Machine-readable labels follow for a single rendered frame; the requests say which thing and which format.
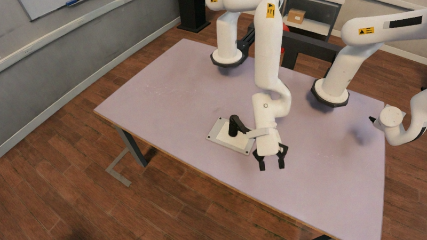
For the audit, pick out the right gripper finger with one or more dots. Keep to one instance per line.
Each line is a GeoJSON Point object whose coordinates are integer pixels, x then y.
{"type": "Point", "coordinates": [260, 160]}
{"type": "Point", "coordinates": [281, 155]}

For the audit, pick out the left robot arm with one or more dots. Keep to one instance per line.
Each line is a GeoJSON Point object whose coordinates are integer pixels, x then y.
{"type": "Point", "coordinates": [363, 37]}

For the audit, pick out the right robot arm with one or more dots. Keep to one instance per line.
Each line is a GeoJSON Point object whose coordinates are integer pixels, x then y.
{"type": "Point", "coordinates": [268, 38]}

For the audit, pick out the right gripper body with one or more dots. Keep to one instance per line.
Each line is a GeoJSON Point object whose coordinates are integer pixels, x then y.
{"type": "Point", "coordinates": [268, 144]}

